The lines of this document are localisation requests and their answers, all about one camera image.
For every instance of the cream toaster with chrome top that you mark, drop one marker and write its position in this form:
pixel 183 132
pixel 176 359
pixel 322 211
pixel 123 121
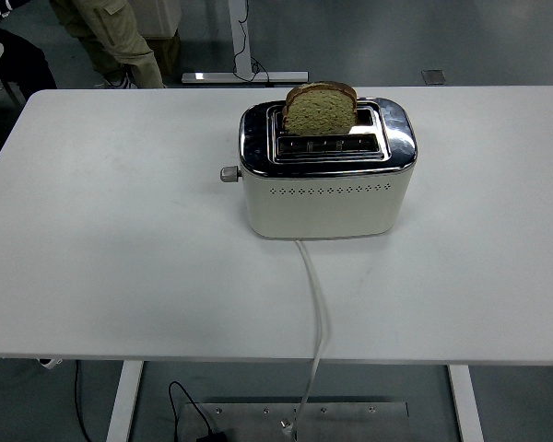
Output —
pixel 325 207

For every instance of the grey toaster lever knob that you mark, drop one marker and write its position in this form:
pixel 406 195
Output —
pixel 229 174

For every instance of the brown bread slice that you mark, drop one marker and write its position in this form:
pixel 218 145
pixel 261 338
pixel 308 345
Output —
pixel 320 115

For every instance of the grey desk leg with foot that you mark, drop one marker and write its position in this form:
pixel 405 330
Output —
pixel 239 37

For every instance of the brown cardboard box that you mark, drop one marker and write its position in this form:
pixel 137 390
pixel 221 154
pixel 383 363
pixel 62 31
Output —
pixel 166 55

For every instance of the grey floor socket plate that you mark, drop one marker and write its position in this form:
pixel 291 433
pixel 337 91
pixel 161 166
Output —
pixel 434 77

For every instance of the grey metal plate with screws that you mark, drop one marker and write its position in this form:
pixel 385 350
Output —
pixel 350 423

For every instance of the white storage box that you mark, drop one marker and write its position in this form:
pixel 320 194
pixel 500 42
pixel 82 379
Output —
pixel 159 18

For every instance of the white table leg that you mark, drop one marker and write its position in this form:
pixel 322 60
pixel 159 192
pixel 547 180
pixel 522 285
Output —
pixel 466 405
pixel 124 400

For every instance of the person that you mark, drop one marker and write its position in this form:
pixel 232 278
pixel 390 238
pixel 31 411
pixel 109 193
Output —
pixel 27 64
pixel 120 41

